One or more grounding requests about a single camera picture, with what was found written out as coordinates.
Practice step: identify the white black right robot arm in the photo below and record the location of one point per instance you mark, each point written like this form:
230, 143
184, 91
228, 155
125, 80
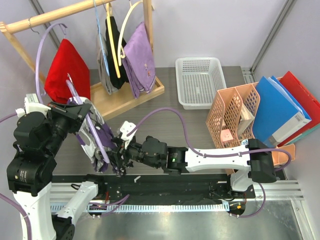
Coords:
252, 161

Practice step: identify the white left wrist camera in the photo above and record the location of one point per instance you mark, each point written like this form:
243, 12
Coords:
32, 104

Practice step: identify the aluminium rail frame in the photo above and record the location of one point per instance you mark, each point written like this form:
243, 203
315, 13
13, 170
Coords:
265, 193

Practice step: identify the cream white hanger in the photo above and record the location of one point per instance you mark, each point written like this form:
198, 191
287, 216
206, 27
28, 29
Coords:
120, 48

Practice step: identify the yellow hanger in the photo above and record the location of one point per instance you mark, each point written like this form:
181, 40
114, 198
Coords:
108, 9

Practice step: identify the blue folder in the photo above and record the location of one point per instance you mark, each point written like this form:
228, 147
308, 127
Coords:
279, 114

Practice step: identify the lilac plastic hanger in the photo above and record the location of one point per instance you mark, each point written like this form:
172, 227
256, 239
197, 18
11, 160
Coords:
94, 134

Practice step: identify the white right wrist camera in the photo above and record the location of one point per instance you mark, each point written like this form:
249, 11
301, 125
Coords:
127, 132

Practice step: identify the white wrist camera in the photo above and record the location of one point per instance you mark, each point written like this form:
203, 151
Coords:
32, 104
127, 132

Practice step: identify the teal folder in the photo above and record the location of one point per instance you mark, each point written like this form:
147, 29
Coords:
304, 134

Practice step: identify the red folder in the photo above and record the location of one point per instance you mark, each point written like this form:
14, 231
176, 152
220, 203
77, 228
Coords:
309, 103

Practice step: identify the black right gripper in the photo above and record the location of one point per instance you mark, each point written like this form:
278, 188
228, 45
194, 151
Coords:
115, 154

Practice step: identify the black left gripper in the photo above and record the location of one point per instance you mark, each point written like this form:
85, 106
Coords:
76, 113

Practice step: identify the grey trousers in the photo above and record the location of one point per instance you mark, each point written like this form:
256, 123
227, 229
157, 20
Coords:
104, 78

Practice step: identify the white plastic basket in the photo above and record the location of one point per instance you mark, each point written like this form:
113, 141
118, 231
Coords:
198, 79

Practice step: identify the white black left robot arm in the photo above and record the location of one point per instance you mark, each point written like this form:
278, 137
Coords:
39, 135

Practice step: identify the light blue hanger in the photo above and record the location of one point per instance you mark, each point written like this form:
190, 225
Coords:
100, 38

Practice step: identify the purple camouflage trousers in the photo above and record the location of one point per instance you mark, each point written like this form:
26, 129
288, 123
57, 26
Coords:
90, 145

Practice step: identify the red trousers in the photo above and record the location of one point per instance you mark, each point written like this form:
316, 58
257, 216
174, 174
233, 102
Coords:
67, 65

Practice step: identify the pink power socket cube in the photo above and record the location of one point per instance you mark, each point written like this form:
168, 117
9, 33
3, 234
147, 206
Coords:
226, 136

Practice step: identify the white slotted cable duct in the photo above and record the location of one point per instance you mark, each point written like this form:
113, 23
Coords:
126, 208

